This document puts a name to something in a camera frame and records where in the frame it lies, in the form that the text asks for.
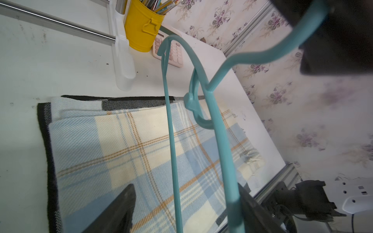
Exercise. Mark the pink calculator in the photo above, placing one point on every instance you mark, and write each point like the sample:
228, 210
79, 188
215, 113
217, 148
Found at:
176, 54

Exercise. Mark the yellow pencil cup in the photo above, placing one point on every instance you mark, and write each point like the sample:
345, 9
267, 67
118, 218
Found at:
142, 26

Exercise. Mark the black white checkered scarf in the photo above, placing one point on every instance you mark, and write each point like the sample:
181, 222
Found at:
44, 114

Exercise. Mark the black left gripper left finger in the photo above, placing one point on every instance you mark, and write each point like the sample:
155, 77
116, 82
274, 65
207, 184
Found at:
118, 216

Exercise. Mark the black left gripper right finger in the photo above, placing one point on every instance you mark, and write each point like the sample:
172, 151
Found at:
256, 218

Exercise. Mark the bundle of pencils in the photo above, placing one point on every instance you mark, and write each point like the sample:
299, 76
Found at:
158, 7

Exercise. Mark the blue cream plaid scarf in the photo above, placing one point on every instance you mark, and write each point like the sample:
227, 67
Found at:
99, 148

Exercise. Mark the teal plastic hanger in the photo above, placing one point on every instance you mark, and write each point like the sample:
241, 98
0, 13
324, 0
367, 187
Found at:
201, 102

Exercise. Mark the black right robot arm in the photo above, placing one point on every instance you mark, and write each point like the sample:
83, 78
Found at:
307, 201

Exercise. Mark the white metal clothes rack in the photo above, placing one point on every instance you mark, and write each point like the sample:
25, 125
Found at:
123, 61

